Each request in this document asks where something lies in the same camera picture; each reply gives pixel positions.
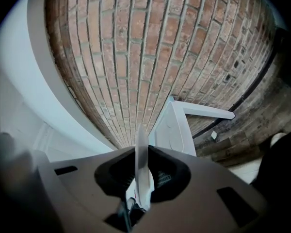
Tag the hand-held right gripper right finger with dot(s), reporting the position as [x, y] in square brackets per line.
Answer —
[172, 178]

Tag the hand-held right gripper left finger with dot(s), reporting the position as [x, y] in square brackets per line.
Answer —
[114, 176]

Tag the white table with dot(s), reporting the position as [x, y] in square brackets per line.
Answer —
[174, 130]

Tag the white paper scrap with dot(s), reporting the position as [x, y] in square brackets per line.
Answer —
[214, 135]

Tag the person's white shirt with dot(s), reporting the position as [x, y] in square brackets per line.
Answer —
[7, 178]

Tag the person's leg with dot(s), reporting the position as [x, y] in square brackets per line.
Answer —
[281, 164]

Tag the person's white shoe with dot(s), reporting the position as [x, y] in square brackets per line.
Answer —
[278, 139]

